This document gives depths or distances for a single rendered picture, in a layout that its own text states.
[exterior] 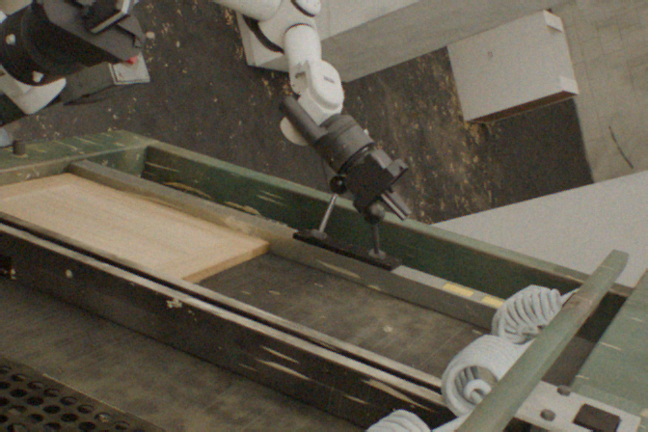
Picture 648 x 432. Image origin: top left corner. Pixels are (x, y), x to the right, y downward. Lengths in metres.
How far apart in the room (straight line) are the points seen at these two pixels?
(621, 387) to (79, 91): 1.38
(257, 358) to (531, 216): 4.02
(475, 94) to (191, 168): 4.64
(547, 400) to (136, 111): 2.66
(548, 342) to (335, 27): 3.24
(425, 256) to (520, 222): 3.38
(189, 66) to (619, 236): 2.46
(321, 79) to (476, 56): 4.95
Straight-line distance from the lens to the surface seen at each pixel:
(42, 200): 1.73
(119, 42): 1.02
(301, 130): 1.56
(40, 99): 1.16
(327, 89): 1.58
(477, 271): 1.73
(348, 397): 1.12
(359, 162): 1.56
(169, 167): 2.04
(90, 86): 2.08
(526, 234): 5.12
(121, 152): 2.01
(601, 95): 9.55
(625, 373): 1.21
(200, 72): 3.90
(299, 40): 1.72
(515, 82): 6.40
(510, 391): 0.70
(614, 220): 4.99
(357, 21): 3.91
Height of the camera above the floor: 2.23
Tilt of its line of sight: 30 degrees down
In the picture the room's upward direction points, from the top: 75 degrees clockwise
